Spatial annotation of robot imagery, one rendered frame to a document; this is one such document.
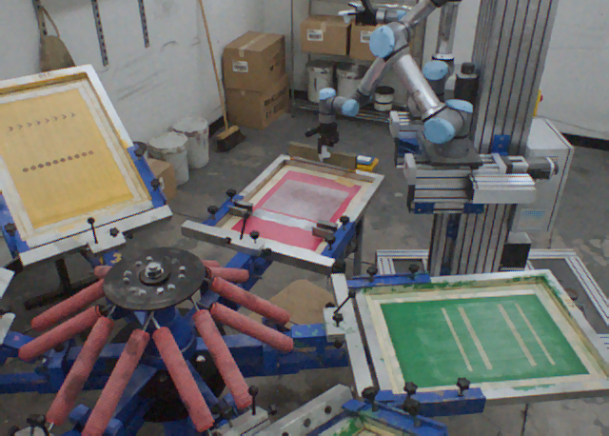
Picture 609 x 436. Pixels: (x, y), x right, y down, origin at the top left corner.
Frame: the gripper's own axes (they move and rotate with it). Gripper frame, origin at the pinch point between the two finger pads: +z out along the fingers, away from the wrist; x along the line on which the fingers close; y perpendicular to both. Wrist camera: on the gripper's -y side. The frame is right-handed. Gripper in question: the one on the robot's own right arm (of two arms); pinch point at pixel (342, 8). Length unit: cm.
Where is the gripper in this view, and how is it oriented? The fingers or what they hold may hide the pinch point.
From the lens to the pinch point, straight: 323.2
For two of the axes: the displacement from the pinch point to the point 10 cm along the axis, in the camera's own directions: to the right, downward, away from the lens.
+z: -9.0, -2.3, 3.6
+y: 0.6, 7.7, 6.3
